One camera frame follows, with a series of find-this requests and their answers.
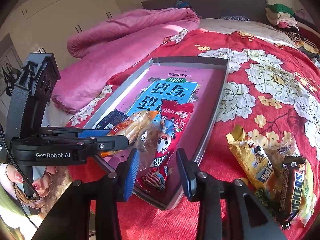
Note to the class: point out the Snickers bar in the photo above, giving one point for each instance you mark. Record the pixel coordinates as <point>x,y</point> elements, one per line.
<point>292,174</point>

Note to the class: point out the blue Oreo packet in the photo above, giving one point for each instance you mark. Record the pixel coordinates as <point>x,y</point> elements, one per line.
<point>110,121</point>

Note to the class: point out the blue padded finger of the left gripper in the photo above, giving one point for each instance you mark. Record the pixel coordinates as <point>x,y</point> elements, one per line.
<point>86,133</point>

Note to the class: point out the grey tray box with book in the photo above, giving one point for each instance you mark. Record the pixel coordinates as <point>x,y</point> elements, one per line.
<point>184,79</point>

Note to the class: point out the blue patterned pillow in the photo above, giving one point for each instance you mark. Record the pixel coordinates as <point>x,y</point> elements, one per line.
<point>182,4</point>

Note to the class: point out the yellow snack packet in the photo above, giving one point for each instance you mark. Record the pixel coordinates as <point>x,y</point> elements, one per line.
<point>252,158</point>

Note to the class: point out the orange rice cracker packet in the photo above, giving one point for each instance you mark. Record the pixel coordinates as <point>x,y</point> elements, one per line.
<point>133,125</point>

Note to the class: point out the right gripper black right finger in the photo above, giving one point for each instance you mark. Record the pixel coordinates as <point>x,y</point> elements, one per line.
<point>187,171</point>

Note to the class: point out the red floral blanket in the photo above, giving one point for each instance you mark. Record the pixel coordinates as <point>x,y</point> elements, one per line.
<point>272,91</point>

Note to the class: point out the pink quilt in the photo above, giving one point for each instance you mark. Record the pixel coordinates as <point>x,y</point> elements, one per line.
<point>111,47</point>

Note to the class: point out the red panda snack stick packet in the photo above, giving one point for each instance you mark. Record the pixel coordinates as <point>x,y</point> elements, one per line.
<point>167,139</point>

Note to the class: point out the clear red-green candy packet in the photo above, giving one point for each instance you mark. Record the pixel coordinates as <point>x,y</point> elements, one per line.
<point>146,144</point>

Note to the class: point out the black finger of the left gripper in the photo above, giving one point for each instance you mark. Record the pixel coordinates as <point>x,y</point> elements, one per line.
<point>99,145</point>

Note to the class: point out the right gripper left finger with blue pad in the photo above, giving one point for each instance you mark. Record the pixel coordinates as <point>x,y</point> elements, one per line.
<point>127,173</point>

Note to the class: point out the cream wardrobe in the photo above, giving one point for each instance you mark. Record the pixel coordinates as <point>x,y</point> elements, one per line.
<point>45,25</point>

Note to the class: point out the stack of folded clothes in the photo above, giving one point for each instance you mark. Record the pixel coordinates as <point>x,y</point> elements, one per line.
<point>303,36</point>

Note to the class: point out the clear green label cracker packet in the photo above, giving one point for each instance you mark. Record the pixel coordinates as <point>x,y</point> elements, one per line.
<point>276,155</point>

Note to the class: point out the grey headboard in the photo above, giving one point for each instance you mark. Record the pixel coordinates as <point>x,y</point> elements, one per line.
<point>254,10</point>

